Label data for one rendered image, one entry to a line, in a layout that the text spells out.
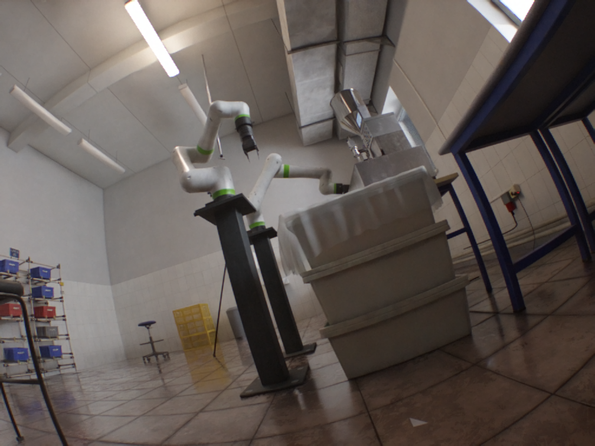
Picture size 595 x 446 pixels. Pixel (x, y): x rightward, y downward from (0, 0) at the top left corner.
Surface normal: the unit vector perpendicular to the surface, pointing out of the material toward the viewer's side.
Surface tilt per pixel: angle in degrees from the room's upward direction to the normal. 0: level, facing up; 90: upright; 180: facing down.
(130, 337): 90
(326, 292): 96
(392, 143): 90
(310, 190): 90
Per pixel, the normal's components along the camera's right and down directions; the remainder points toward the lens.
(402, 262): -0.18, -0.11
